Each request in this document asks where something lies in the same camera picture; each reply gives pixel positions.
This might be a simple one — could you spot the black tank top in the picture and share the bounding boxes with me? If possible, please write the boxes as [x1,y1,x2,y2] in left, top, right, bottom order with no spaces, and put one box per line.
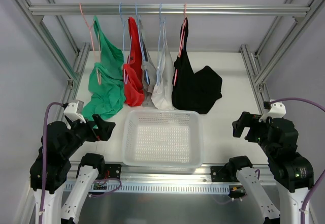
[172,18,222,114]

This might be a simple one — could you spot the pink hanger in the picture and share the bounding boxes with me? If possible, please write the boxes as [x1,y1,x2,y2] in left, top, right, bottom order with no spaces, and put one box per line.
[173,3,187,86]
[79,3,102,85]

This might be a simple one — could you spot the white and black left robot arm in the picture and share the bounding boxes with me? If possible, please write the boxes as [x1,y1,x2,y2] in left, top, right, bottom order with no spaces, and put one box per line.
[30,114,116,223]

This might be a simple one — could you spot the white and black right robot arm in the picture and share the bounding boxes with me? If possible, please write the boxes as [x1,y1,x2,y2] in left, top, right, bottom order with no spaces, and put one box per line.
[220,112,314,223]

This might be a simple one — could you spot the green tank top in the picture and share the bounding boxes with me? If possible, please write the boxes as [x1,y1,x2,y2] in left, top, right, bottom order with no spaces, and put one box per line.
[82,16,125,121]

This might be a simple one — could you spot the red tank top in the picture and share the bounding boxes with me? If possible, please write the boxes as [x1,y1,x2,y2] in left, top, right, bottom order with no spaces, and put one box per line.
[123,17,145,107]

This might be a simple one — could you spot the white tank top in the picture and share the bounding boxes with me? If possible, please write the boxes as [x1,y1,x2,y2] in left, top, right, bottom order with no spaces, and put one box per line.
[151,23,174,110]

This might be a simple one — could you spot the grey tank top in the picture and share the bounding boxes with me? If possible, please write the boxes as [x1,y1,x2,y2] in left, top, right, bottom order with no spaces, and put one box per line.
[138,20,156,107]

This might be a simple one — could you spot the white perforated plastic basket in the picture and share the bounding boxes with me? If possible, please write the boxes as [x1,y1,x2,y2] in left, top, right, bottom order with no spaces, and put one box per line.
[121,109,204,169]

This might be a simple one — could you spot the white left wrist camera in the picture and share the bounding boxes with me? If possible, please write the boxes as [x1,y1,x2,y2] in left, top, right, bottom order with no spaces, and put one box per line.
[63,100,86,123]

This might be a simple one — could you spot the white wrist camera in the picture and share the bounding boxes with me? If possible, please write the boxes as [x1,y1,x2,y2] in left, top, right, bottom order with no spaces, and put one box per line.
[63,100,86,123]
[259,100,286,122]

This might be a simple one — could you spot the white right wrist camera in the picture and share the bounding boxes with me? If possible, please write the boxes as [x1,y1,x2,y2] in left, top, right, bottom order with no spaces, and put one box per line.
[259,100,286,122]

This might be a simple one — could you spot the slotted cable duct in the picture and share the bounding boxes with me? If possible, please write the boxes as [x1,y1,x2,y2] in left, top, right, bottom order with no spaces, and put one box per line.
[63,182,231,195]

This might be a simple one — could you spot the aluminium hanging rail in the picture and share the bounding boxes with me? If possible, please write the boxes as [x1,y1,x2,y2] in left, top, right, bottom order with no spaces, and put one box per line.
[28,4,311,17]

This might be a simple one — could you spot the aluminium frame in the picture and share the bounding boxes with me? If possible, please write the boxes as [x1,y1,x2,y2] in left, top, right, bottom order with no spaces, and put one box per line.
[0,0,325,224]

